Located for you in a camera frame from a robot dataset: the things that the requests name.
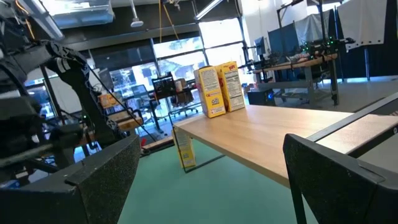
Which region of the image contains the grey tarp cloth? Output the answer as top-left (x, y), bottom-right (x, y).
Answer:
top-left (294, 9), bottom-right (331, 45)

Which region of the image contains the thin black cable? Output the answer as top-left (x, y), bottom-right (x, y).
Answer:
top-left (88, 67), bottom-right (157, 143)

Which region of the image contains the orange box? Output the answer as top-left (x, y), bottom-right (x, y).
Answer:
top-left (98, 92), bottom-right (118, 109)

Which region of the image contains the yellow hanging cable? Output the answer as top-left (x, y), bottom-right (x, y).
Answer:
top-left (157, 0), bottom-right (180, 44)

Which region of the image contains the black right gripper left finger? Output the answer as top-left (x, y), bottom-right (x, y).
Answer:
top-left (0, 134), bottom-right (142, 224)

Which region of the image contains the black office chair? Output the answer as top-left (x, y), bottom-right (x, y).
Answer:
top-left (169, 88), bottom-right (201, 118)

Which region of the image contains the white cloth panel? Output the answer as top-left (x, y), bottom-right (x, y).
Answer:
top-left (336, 0), bottom-right (389, 51)

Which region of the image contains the black monitor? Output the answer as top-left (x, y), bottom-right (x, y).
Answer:
top-left (151, 72), bottom-right (176, 100)

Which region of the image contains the small dark monitor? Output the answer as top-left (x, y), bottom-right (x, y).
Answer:
top-left (254, 36), bottom-right (267, 57)

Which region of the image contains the white pendant lamp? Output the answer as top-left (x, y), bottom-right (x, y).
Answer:
top-left (129, 0), bottom-right (145, 29)

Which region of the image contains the background robot workbench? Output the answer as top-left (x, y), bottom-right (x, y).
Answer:
top-left (252, 36), bottom-right (356, 106)

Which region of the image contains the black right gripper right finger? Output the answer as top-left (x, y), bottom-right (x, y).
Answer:
top-left (282, 133), bottom-right (398, 224)

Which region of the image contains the blue partition panel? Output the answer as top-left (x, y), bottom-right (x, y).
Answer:
top-left (267, 21), bottom-right (312, 57)

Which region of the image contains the computer tower blue light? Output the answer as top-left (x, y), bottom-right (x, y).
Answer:
top-left (247, 88), bottom-right (277, 107)

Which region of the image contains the yellow Corn Pops cereal box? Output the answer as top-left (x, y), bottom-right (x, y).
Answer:
top-left (171, 126), bottom-right (198, 170)
top-left (193, 65), bottom-right (227, 119)
top-left (215, 60), bottom-right (247, 113)

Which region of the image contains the wooden side table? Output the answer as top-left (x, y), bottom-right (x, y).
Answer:
top-left (107, 109), bottom-right (144, 132)

